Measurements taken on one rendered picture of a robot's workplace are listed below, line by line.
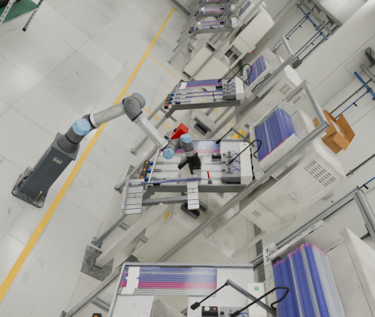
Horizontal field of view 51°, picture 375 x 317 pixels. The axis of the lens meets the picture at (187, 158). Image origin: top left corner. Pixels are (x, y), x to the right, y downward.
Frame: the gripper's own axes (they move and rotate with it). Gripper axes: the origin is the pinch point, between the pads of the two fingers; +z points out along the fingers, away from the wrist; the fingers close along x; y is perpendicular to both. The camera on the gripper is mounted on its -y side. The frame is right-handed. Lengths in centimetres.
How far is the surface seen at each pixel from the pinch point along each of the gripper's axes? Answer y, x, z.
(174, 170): -16.2, 11.9, -2.3
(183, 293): 2, -106, 0
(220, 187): 18.4, -10.1, 5.3
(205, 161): 7.0, 23.9, 2.4
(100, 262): -80, -34, 40
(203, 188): 6.8, -10.1, 3.7
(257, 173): 46.4, -11.9, -2.9
